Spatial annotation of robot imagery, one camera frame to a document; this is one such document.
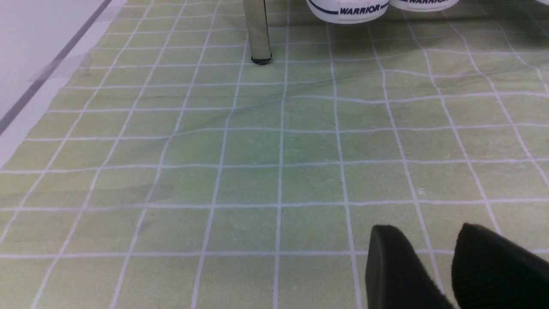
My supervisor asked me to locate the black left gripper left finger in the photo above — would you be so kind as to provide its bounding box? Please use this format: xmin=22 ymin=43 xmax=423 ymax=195
xmin=365 ymin=224 xmax=454 ymax=309

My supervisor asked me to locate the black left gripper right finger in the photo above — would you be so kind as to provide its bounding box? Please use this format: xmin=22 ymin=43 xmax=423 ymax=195
xmin=451 ymin=223 xmax=549 ymax=309

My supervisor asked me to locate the silver metal shoe rack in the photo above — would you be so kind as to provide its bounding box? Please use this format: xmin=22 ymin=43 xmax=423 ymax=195
xmin=243 ymin=0 xmax=272 ymax=65

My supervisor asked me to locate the green checkered floor mat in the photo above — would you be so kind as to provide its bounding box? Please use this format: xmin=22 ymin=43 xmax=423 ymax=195
xmin=0 ymin=0 xmax=548 ymax=309

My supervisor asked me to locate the navy canvas sneaker left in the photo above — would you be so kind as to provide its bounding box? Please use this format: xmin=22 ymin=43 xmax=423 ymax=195
xmin=306 ymin=0 xmax=389 ymax=24

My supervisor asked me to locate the navy canvas sneaker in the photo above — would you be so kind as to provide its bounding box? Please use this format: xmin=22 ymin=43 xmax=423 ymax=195
xmin=389 ymin=0 xmax=459 ymax=12
xmin=306 ymin=0 xmax=389 ymax=24

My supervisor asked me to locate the navy canvas sneaker right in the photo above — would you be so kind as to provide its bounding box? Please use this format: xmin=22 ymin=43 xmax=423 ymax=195
xmin=389 ymin=0 xmax=459 ymax=12

